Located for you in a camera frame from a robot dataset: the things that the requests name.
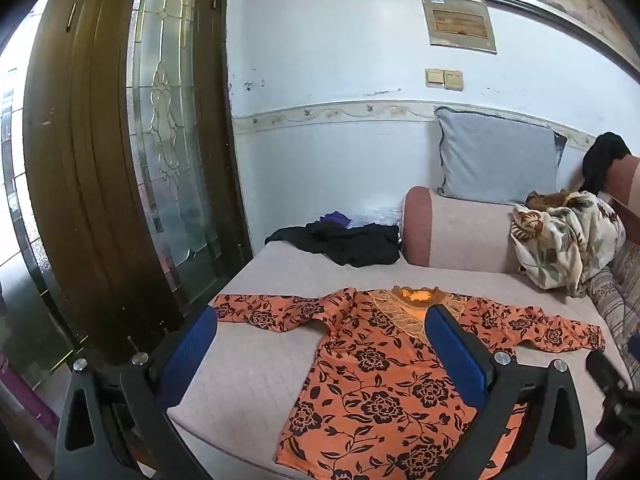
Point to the wooden door with leaded glass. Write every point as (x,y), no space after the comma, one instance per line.
(90,160)

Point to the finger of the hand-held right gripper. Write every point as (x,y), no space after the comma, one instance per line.
(602,370)

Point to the cream floral blanket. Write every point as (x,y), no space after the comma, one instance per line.
(565,245)

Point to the purple cloth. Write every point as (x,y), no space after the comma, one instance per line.
(336,219)

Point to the purple object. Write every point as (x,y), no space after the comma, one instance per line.
(25,390)

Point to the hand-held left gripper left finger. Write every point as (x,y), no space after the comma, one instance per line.
(192,355)

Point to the brown cloth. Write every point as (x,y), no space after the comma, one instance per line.
(550,201)

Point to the clear plastic bag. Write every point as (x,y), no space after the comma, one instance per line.
(380,215)

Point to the orange black floral blouse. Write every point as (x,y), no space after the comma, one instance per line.
(370,385)

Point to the beige light switch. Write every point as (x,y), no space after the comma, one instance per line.
(454,80)
(434,77)

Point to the wall panel box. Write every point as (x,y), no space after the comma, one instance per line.
(459,22)

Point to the grey pillow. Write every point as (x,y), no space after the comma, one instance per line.
(495,155)

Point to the black garment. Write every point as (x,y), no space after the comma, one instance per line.
(350,245)

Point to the black cloth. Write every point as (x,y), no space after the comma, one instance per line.
(602,160)

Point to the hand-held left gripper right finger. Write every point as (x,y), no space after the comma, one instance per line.
(457,360)

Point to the striped floral cushion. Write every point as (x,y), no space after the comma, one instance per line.
(617,290)

